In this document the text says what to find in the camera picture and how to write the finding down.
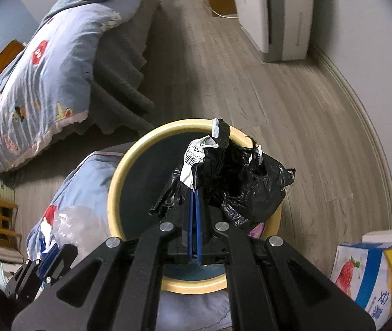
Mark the bed with grey skirt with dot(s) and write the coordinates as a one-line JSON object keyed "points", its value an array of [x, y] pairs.
{"points": [[120, 69]]}

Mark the pale green bag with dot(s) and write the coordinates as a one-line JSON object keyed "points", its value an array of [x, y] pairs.
{"points": [[2, 189]]}

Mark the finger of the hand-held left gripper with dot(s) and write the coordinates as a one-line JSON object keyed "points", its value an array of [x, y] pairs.
{"points": [[63, 260]]}

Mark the blue cartoon-print quilt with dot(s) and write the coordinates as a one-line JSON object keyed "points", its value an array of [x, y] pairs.
{"points": [[44, 86], [85, 186]]}

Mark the white flat box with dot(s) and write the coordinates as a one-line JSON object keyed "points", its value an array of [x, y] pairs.
{"points": [[389, 236]]}

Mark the yellow-rimmed blue trash bin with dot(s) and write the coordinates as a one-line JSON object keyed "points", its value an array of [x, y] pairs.
{"points": [[141, 186]]}

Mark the black plastic bag white label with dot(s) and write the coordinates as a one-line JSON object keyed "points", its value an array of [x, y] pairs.
{"points": [[244, 186]]}

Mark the white air purifier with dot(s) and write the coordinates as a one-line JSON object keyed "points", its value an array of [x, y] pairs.
{"points": [[251, 7]]}

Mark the clear plastic bag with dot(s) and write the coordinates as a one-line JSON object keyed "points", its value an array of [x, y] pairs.
{"points": [[79, 224]]}

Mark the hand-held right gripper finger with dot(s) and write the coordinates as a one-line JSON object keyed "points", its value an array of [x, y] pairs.
{"points": [[191, 220], [199, 220]]}

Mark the blue white strawberry carton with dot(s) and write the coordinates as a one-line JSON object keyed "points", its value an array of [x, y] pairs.
{"points": [[365, 282]]}

